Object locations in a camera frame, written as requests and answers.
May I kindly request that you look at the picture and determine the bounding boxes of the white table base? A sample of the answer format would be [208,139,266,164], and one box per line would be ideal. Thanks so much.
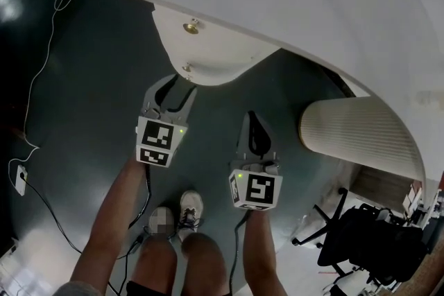
[151,4,280,66]

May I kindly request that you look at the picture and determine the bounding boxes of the person's right shoe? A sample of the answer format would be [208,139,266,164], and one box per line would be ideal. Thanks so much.
[178,189,205,244]

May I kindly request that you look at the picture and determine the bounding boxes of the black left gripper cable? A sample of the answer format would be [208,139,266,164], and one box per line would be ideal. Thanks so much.
[127,164,154,231]

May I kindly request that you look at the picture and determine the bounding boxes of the person's gray shirt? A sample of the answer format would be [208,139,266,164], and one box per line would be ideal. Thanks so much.
[51,279,104,296]

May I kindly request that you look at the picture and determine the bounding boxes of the person's black shorts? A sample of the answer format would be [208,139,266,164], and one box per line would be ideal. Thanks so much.
[125,279,168,296]

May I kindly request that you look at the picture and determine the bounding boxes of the person's left shoe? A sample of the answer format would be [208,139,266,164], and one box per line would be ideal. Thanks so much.
[148,205,176,237]

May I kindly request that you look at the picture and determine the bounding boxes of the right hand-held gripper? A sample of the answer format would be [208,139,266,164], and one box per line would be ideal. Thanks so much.
[228,110,284,212]

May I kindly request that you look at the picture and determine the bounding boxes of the person's right leg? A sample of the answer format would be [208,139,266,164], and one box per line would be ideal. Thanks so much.
[180,231,229,296]

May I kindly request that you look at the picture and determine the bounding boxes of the person's left leg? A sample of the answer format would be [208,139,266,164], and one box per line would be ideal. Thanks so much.
[130,234,179,296]

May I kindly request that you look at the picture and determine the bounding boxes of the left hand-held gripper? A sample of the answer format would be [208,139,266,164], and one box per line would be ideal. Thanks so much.
[134,73,198,170]

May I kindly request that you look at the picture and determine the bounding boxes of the white power socket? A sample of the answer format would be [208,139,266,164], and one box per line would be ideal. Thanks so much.
[15,164,28,198]

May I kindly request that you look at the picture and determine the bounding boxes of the white floor cable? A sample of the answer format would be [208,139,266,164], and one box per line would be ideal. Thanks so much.
[7,0,101,171]

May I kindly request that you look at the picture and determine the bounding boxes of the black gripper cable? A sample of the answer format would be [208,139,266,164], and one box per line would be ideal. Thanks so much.
[127,164,154,231]
[226,210,252,296]

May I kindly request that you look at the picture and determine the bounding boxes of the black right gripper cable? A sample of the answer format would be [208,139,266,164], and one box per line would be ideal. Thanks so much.
[226,210,252,296]

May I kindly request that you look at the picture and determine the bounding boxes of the person's leg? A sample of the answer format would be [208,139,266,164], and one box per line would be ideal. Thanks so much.
[180,231,229,296]
[130,234,179,296]

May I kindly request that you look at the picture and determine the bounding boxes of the person's left forearm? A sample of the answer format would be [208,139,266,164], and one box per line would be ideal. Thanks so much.
[71,157,153,296]

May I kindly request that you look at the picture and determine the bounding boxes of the white ribbed cylinder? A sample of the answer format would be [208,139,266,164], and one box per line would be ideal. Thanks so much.
[299,96,427,182]

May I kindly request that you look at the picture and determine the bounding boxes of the person's right forearm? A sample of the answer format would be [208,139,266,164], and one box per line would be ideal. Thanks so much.
[241,209,289,296]

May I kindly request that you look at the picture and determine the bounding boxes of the small shiny metal part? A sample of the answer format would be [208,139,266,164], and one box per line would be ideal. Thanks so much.
[182,18,202,35]

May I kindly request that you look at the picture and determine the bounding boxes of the black floor cable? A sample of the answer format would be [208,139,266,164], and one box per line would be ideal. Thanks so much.
[22,175,147,296]

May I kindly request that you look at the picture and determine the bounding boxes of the black office chair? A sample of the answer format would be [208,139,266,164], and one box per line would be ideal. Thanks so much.
[290,186,432,289]

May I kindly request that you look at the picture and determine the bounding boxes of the person's shoe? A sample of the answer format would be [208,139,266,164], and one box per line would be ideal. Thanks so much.
[148,205,176,237]
[178,189,205,244]

